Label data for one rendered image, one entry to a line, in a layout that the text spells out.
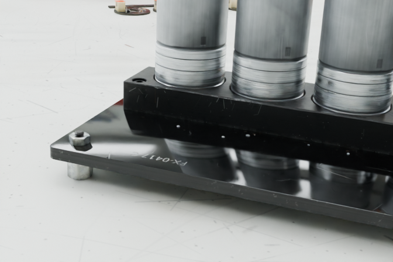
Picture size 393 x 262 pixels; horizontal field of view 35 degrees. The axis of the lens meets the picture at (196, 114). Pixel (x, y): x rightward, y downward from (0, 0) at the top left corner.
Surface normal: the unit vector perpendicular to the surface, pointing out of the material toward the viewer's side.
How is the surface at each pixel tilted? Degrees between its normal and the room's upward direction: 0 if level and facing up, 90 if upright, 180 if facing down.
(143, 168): 90
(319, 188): 0
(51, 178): 0
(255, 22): 90
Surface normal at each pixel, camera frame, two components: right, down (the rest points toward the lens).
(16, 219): 0.04, -0.94
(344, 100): -0.39, 0.30
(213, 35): 0.60, 0.30
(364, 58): -0.14, 0.33
